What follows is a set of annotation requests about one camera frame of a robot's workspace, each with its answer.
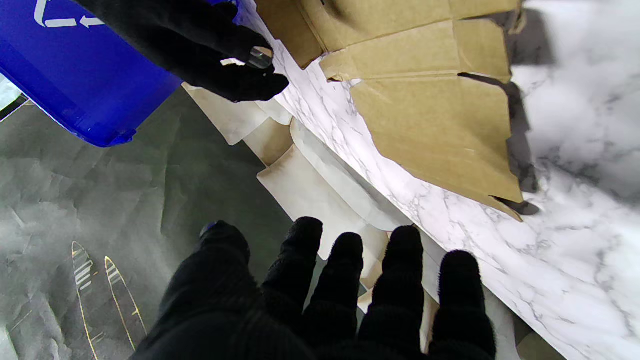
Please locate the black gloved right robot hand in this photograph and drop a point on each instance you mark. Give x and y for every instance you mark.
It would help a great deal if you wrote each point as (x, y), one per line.
(190, 45)

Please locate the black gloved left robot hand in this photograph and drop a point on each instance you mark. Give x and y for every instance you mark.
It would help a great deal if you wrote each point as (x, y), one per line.
(240, 320)

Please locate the brown cardboard box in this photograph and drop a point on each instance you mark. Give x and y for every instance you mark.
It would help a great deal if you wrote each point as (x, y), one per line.
(430, 125)

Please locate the blue plastic recycling bin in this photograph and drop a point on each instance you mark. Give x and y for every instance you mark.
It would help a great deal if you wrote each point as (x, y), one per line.
(75, 75)

